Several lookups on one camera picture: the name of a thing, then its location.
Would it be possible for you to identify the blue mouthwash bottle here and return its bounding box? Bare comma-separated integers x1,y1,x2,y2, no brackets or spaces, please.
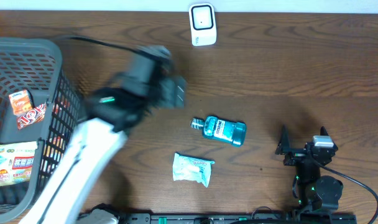
190,116,247,147

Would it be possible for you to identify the light blue tissue packet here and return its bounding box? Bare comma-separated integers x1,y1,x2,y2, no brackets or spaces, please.
172,152,215,188

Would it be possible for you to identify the red chocolate bar wrapper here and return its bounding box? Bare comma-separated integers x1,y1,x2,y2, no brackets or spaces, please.
17,103,47,130

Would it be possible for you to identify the orange tissue pack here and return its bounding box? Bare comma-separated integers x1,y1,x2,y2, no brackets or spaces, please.
9,90,34,116

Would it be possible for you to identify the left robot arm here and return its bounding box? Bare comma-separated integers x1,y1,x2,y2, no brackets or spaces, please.
21,45,186,223

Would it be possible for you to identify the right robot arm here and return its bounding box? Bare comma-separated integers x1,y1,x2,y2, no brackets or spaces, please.
275,127,343,212

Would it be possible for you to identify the white barcode scanner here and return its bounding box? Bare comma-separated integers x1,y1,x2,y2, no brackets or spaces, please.
188,3,217,47

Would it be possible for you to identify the grey plastic shopping basket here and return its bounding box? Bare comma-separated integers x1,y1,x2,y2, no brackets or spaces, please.
0,37,81,223

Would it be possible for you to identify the black mounting rail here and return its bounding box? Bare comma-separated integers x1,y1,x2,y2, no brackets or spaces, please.
76,212,357,224

